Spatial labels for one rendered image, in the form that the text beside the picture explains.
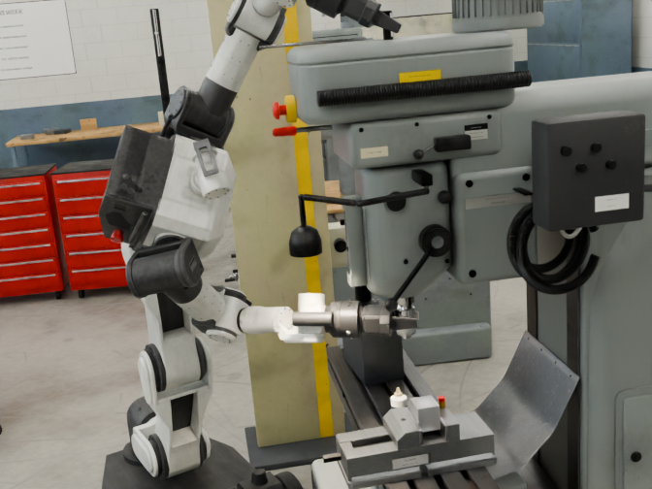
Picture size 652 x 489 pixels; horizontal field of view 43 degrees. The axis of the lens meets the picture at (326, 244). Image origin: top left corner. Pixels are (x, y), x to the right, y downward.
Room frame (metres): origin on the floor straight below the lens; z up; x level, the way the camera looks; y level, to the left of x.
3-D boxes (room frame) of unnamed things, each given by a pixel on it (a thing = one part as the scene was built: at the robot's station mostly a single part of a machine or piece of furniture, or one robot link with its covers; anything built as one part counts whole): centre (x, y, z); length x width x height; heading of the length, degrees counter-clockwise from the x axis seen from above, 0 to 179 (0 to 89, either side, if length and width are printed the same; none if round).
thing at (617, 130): (1.58, -0.52, 1.62); 0.20 x 0.09 x 0.21; 98
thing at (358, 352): (2.27, -0.11, 1.04); 0.22 x 0.12 x 0.20; 13
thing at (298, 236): (1.75, 0.04, 1.48); 0.07 x 0.07 x 0.06
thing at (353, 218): (1.85, -0.07, 1.44); 0.04 x 0.04 x 0.21; 8
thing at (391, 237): (1.87, -0.18, 1.47); 0.21 x 0.19 x 0.32; 8
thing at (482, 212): (1.89, -0.37, 1.47); 0.24 x 0.19 x 0.26; 8
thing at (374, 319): (1.88, -0.09, 1.23); 0.13 x 0.12 x 0.10; 168
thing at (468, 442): (1.73, -0.16, 0.99); 0.35 x 0.15 x 0.11; 100
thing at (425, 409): (1.73, -0.19, 1.05); 0.06 x 0.05 x 0.06; 10
